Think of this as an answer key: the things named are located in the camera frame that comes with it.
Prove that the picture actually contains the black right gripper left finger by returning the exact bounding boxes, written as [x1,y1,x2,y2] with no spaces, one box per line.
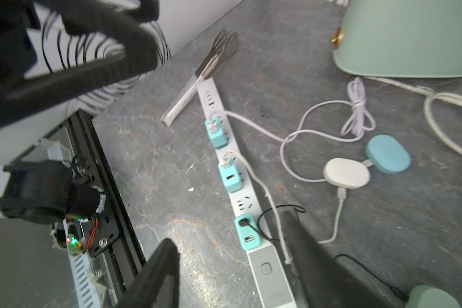
[118,238,180,307]

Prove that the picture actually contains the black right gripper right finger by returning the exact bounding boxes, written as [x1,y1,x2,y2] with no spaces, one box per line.
[282,212,392,307]

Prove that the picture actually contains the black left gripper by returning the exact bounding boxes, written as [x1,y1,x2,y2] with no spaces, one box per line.
[0,1,160,129]

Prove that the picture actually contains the white short usb cable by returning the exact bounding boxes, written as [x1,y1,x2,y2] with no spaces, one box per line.
[224,149,347,265]

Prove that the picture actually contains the black usb cable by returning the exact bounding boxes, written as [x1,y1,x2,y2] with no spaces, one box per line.
[238,203,411,302]

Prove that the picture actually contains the teal charger with black cable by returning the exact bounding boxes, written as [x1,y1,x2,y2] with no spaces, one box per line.
[234,213,261,251]

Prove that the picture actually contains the mint green earbud case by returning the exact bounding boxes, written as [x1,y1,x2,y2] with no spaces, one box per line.
[404,286,461,308]

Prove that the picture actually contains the white round speaker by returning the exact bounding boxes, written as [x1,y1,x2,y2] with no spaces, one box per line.
[323,158,370,189]

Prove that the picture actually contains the teal charger with white cable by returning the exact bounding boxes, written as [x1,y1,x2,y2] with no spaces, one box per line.
[218,158,243,193]

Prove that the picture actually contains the blue earbud case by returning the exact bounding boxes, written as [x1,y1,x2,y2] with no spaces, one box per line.
[365,135,411,174]

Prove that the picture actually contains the teal charger with lilac cable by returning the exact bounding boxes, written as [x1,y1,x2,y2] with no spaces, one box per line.
[205,117,228,149]

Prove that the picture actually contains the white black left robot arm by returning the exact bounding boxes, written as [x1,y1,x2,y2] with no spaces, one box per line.
[0,1,159,225]

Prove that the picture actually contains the white power strip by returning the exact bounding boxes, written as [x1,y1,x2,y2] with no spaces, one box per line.
[197,78,297,307]

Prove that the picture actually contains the metal kitchen tongs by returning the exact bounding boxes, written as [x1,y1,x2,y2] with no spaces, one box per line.
[160,30,239,127]

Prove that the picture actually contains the mint green toaster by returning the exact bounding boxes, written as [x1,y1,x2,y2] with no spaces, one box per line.
[332,1,462,78]

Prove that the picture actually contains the white slotted cable duct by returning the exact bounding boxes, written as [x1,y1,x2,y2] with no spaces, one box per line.
[63,220,102,308]

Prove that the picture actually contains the white toaster power cord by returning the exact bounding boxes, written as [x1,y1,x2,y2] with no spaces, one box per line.
[363,76,462,162]

